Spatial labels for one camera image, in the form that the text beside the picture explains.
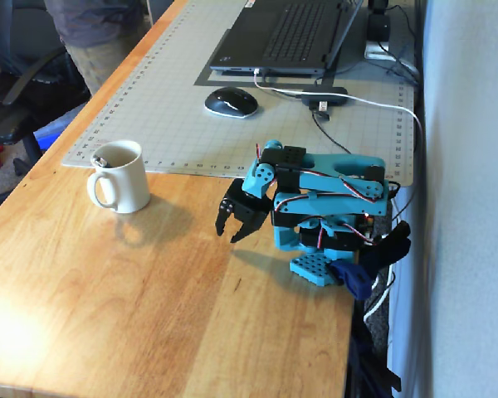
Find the dark blue clamp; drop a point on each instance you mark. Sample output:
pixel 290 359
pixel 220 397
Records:
pixel 352 280

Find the dark gray laptop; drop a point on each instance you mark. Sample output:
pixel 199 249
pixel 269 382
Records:
pixel 299 33

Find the black office chair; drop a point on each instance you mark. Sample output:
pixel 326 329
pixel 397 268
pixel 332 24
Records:
pixel 12 108

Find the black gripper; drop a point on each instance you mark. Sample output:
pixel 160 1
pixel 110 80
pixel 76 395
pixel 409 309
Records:
pixel 244 211

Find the black stand with silver base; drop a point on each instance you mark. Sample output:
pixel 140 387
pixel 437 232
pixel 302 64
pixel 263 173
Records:
pixel 378 29

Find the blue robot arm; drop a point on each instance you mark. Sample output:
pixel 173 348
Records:
pixel 336 203

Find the dark blue pen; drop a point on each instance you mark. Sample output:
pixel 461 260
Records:
pixel 101 161

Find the black usb hub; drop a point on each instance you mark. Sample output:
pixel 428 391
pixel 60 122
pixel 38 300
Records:
pixel 323 95

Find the black computer mouse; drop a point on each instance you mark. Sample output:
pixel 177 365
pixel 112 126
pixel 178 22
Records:
pixel 230 101

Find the robot controller board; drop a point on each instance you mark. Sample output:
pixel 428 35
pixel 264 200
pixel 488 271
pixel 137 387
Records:
pixel 367 221

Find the gray gridded cutting mat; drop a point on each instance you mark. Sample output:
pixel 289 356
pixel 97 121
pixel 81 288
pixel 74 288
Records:
pixel 170 83

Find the person in khaki trousers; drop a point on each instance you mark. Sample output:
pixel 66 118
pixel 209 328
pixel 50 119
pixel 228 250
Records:
pixel 103 41

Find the white ceramic mug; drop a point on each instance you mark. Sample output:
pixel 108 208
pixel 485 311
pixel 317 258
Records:
pixel 128 186

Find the blue plastic bin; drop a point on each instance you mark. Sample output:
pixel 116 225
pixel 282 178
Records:
pixel 52 134

